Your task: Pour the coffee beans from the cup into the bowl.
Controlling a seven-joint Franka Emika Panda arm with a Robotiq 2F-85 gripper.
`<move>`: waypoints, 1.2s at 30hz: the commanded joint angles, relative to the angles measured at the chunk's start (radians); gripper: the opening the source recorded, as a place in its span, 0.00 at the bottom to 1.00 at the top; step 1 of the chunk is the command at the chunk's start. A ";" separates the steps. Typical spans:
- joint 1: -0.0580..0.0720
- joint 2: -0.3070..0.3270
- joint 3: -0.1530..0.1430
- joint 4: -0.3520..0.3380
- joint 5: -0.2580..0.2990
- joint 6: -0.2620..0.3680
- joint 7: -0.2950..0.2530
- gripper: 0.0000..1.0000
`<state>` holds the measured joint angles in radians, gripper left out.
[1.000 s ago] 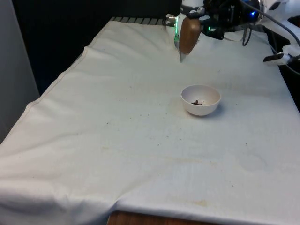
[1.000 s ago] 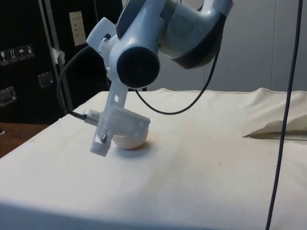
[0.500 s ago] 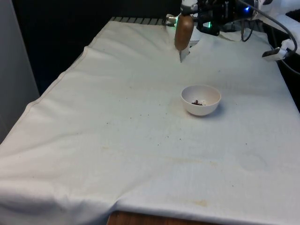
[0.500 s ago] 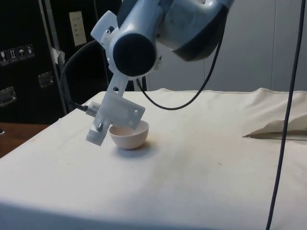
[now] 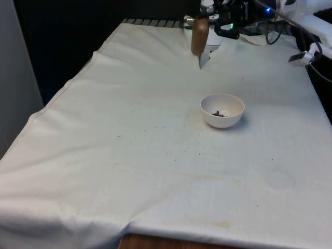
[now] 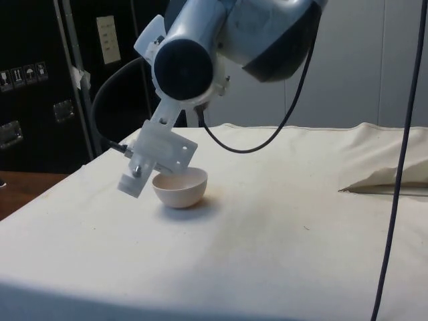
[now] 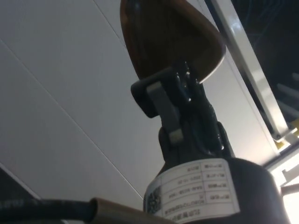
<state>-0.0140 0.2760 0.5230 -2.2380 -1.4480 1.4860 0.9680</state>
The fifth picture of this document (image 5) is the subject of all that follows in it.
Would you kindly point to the white bowl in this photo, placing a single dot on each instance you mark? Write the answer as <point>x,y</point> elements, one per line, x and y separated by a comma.
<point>220,122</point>

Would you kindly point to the pale locker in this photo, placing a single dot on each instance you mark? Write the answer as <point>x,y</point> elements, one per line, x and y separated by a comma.
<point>18,77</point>

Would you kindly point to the small silver device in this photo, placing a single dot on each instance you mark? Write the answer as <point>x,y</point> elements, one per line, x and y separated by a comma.
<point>298,58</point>

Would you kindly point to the white printed bracket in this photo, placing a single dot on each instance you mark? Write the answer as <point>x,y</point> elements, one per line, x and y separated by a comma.
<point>315,50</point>

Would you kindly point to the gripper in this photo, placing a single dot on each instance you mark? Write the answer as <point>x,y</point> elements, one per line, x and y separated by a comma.
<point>259,10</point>

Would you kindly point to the coffee beans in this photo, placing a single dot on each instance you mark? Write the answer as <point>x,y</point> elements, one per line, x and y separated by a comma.
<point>218,113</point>

